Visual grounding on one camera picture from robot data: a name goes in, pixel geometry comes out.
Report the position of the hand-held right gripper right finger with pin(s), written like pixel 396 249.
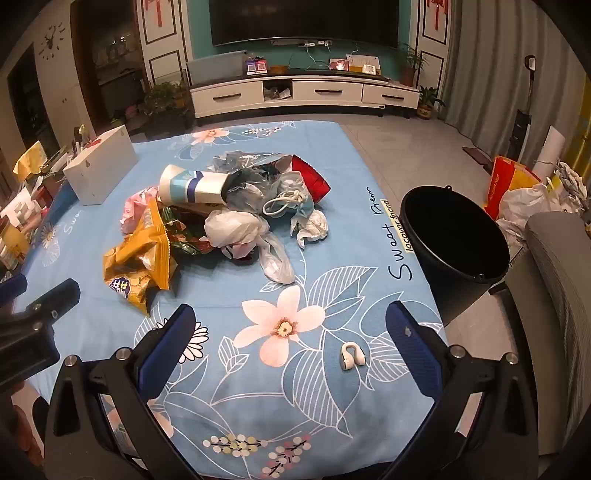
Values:
pixel 413 346

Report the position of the black television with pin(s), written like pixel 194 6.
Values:
pixel 304 21

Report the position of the grey sofa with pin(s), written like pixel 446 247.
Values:
pixel 554 277

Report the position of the red yellow shopping bag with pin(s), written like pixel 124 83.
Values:
pixel 505 180

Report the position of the white plastic bag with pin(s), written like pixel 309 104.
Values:
pixel 233 228

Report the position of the grey glass panel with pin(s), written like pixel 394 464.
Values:
pixel 214 69

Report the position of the crumpled white grey cloth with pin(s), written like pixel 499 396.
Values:
pixel 570 184

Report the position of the cluster of potted plants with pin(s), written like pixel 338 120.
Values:
pixel 161 99

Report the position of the green snack wrapper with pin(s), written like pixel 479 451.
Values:
pixel 184 233

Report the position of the blue white paper carton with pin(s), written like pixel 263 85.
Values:
pixel 194 184

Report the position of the white clip earbud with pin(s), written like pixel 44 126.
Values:
pixel 351 357

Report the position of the white tissue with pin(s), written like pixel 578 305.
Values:
pixel 311 228

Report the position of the yellow curtain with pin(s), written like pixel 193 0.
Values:
pixel 582 138

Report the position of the white cardboard box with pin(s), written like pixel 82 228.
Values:
pixel 99 170

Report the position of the red knot wall decoration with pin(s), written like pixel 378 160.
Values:
pixel 438 11
pixel 152 9

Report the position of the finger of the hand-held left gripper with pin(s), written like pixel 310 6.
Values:
pixel 11 288
pixel 55 297

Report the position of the pile of small boxes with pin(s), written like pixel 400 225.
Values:
pixel 23 221

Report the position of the white television cabinet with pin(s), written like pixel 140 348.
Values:
pixel 318 90

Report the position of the black wall clock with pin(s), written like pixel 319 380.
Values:
pixel 51 40

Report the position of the grey curtain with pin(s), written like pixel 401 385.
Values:
pixel 485 69

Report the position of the pink printed packet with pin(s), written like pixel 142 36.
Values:
pixel 136 207

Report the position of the dark plastic bag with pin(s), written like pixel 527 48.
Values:
pixel 251 189

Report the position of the small potted plant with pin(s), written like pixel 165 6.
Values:
pixel 427 104

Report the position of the black plastic bucket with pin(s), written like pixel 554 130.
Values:
pixel 455 240

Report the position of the dark floor mat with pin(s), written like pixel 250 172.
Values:
pixel 478 155

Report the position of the dark display cabinet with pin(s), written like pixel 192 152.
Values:
pixel 111 60

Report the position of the blue face mask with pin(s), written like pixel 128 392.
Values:
pixel 288 203

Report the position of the yellow cloth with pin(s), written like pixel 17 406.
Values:
pixel 28 159

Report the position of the white rolled sheet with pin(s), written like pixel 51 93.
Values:
pixel 551 147

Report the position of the yellow snack bag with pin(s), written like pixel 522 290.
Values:
pixel 138 263

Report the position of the pink photo frame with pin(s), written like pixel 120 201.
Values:
pixel 339 64

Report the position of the red foil packet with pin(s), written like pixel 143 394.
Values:
pixel 314 177

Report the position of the translucent grey plastic bag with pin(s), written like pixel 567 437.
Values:
pixel 277 263

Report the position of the white desk board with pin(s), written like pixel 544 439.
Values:
pixel 364 63

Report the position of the upright vacuum cleaner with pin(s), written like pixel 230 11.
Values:
pixel 524 115

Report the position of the large white plastic sack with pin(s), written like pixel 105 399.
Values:
pixel 524 205

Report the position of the tall potted plant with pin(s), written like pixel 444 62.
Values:
pixel 411 62

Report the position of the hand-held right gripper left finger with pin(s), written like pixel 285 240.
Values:
pixel 168 339

